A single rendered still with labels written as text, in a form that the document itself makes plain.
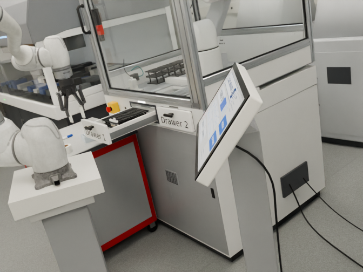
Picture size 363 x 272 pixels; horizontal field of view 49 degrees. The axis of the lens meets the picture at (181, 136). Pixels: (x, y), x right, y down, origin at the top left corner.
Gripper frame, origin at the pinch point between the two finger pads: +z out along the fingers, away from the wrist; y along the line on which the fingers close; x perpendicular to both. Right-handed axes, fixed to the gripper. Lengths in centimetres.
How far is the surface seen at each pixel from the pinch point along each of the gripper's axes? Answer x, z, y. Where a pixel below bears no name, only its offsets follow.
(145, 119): -10.7, 13.5, 33.7
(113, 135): -10.6, 14.8, 12.1
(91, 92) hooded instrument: 82, 10, 48
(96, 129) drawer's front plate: -1.9, 11.0, 7.9
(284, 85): -53, 13, 105
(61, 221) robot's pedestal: -35, 33, -35
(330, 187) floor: -52, 102, 145
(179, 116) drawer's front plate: -35, 11, 40
